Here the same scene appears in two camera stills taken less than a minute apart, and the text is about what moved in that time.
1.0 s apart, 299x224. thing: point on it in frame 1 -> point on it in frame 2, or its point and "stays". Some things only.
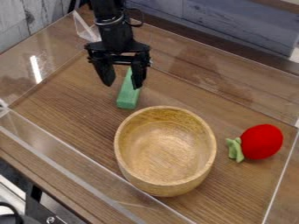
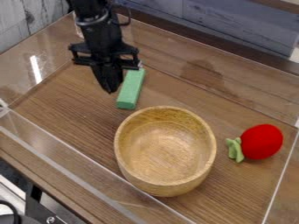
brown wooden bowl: x=165 y=147 stays
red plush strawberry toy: x=258 y=143 stays
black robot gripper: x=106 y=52 -> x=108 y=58
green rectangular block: x=128 y=94 stays
